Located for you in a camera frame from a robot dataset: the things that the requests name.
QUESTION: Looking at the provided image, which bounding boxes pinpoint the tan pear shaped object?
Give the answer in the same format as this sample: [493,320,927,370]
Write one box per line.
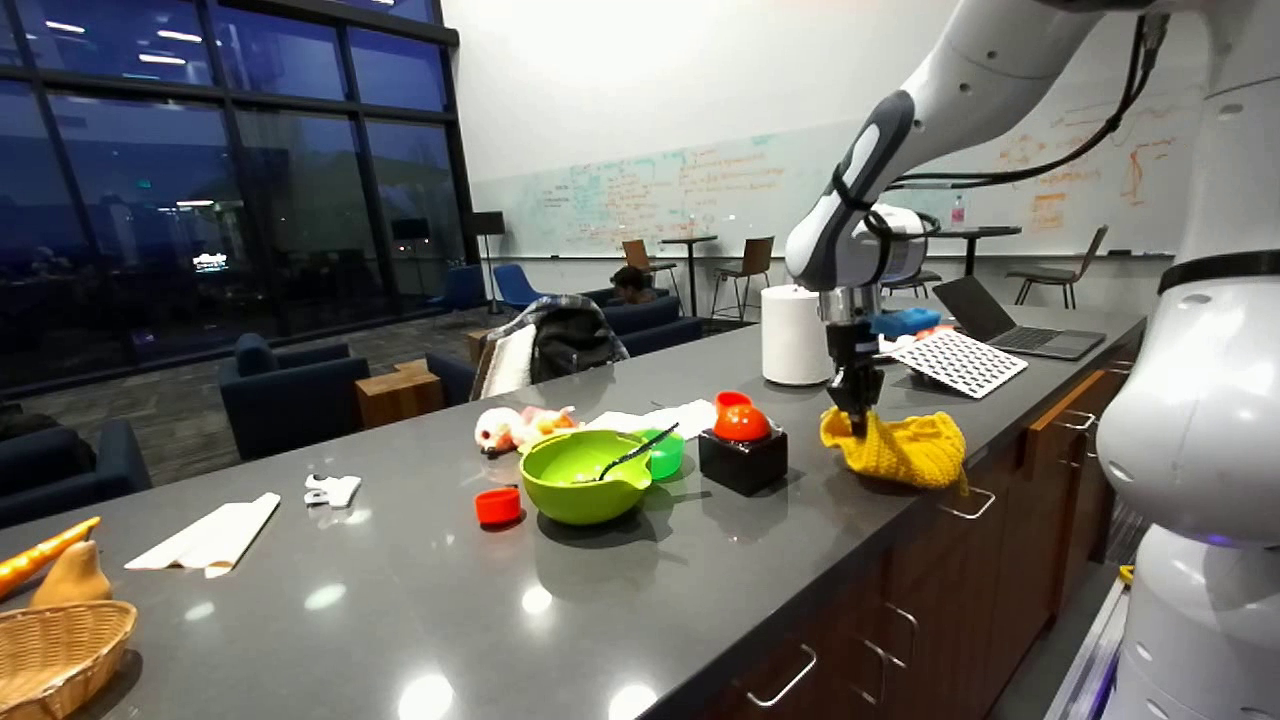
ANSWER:
[26,531,120,613]

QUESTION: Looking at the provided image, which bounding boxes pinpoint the folded white paper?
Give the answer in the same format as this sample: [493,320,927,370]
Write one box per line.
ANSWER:
[120,489,287,580]

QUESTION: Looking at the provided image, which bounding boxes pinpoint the grey jacket on chair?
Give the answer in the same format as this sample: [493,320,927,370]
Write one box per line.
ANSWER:
[528,292,631,386]

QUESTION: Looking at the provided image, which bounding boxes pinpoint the wooden counter cabinet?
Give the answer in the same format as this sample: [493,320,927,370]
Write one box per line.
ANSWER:
[635,315,1153,720]

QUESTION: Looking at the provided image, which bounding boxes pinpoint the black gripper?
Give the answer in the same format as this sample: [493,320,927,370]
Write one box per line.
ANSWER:
[824,315,886,440]

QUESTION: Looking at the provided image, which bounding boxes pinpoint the black cube box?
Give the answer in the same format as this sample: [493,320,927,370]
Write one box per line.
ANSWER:
[695,422,792,498]

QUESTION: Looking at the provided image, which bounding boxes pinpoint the white keyboard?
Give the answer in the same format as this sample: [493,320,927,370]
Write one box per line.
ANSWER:
[882,325,1032,405]

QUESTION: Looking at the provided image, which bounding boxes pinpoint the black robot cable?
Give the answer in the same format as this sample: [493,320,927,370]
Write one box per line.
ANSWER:
[891,9,1174,191]

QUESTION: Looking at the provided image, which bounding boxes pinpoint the yellow knitted cloth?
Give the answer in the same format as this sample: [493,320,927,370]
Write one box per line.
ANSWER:
[814,400,970,490]

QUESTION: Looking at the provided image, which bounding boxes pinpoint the long yellow toy food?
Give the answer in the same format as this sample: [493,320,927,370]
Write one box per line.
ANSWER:
[0,510,103,599]

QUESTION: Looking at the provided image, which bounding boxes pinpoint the black spoon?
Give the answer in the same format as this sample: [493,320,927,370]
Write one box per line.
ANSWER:
[595,418,683,483]

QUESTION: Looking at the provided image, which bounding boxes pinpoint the lime green bowl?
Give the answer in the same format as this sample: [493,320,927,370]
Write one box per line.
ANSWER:
[517,422,659,527]

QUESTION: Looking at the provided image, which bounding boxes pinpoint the white orange plush toy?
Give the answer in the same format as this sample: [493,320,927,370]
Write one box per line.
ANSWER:
[470,400,585,461]

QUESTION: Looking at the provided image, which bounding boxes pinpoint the dark blue armchair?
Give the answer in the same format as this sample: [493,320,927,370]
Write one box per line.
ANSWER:
[217,333,377,462]

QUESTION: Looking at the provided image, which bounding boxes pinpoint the large dark window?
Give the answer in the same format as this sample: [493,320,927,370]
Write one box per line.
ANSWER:
[0,0,484,395]

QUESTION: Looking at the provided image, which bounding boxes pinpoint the round dark table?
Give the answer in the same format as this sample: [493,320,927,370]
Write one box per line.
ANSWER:
[933,224,1029,279]

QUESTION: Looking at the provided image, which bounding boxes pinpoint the white napkin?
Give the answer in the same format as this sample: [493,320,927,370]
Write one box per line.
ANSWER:
[580,395,722,442]

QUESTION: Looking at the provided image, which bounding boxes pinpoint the small red cup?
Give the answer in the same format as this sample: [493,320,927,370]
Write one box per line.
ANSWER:
[470,478,528,531]

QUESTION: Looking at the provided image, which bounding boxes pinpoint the white paper towel roll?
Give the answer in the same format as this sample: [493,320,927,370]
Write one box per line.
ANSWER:
[757,279,840,390]

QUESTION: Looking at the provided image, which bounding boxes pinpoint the red and white object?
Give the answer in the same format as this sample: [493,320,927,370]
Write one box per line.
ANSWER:
[710,400,775,448]

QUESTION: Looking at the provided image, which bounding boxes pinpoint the dark lounge sofa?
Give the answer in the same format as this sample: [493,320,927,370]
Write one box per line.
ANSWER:
[0,411,150,527]

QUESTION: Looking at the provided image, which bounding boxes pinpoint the wicker basket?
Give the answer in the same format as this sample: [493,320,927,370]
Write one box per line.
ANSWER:
[0,592,142,720]

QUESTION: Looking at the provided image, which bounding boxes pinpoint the dark blue sofa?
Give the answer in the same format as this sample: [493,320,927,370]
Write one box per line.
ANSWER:
[599,288,751,358]

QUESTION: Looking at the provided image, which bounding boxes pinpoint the dark open laptop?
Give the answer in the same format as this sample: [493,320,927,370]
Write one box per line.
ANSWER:
[927,272,1113,366]

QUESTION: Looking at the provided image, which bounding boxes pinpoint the dark side chair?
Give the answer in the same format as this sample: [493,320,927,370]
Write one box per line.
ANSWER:
[1003,224,1113,311]

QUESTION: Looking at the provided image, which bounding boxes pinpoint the crumpled white paper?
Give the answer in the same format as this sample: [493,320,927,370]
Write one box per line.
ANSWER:
[300,467,368,510]

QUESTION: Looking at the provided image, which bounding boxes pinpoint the tall bar table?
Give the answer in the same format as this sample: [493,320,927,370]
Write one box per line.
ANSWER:
[659,233,722,320]

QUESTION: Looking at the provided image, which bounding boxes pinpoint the wooden chair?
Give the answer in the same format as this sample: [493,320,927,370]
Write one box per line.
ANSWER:
[619,235,679,292]
[717,233,778,320]

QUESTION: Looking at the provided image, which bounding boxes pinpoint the blue chair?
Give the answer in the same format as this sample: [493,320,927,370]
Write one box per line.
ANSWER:
[488,258,548,311]

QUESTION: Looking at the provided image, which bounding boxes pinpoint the small green cup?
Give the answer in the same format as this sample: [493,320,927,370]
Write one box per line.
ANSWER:
[644,430,693,489]

